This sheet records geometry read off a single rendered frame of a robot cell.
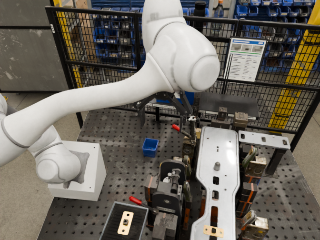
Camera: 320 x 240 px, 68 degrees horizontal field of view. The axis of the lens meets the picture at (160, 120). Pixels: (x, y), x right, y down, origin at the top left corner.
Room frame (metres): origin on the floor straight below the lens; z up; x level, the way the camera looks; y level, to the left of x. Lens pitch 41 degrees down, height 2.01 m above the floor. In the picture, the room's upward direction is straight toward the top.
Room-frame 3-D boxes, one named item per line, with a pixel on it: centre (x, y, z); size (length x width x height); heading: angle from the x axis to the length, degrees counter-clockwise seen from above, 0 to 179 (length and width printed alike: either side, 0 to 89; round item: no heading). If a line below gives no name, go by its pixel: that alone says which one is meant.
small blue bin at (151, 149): (1.17, 0.07, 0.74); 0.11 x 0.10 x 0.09; 168
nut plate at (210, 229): (0.46, -0.23, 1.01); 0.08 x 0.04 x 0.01; 77
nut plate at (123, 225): (0.42, 0.13, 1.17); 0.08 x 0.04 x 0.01; 170
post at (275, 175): (0.99, -0.73, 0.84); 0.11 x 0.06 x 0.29; 78
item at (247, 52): (1.44, -0.54, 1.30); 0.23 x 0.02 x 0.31; 78
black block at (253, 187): (0.69, -0.45, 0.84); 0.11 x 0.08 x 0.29; 78
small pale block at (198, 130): (1.02, -0.22, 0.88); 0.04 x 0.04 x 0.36; 78
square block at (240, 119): (1.16, -0.51, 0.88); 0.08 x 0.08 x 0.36; 78
